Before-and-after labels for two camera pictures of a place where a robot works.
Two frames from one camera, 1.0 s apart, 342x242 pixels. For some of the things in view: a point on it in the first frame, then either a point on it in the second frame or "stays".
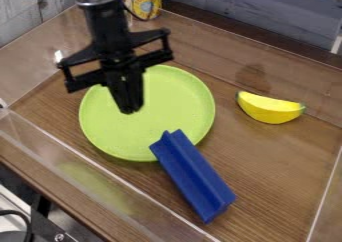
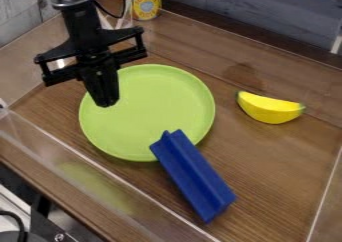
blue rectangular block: x=203 y=187 stays
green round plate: x=177 y=103 stays
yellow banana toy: x=268 y=110 stays
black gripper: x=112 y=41 → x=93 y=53
